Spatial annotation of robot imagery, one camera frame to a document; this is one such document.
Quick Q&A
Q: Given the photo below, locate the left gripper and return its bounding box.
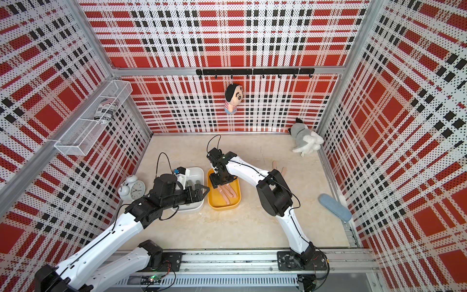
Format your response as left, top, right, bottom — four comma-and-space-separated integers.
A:
162, 184, 210, 210

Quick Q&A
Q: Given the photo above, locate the pink fruit knife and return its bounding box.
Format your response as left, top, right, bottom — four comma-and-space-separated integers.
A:
223, 184, 232, 198
227, 184, 238, 198
218, 186, 231, 206

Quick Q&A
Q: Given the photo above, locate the white plastic storage box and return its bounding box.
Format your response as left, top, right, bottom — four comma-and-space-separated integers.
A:
173, 167, 204, 215

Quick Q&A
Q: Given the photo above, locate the yellow plastic storage box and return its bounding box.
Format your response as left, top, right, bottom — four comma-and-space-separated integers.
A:
207, 169, 242, 211

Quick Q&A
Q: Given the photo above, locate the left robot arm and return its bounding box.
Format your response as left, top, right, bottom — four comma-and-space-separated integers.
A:
34, 173, 210, 292

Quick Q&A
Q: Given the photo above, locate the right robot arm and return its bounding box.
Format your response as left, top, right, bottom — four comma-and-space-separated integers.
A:
207, 148, 328, 270

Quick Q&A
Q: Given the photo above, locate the white alarm clock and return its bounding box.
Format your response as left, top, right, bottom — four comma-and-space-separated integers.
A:
117, 175, 146, 202

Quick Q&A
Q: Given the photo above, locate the cartoon boy doll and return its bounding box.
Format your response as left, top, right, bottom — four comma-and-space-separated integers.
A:
225, 83, 244, 114

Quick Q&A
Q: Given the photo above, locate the grey white plush toy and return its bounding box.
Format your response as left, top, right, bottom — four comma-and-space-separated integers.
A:
288, 118, 324, 157

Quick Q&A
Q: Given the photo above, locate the green circuit board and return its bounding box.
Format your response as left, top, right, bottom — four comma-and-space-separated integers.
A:
140, 275, 162, 286

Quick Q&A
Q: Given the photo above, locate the blue oval pad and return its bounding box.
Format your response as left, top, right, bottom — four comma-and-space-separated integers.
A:
318, 193, 352, 222

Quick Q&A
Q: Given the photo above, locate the striped can in basket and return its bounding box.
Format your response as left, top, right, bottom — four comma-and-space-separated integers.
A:
94, 98, 118, 124

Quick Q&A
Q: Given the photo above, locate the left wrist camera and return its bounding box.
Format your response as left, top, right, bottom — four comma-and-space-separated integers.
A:
173, 167, 190, 190

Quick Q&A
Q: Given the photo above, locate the clear wire wall basket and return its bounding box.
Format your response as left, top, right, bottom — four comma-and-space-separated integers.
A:
55, 80, 133, 156

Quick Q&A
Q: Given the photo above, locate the black hook rail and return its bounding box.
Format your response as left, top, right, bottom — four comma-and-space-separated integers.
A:
195, 68, 315, 77

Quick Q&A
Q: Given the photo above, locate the metal base rail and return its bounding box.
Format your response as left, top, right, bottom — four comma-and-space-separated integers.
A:
113, 248, 385, 292

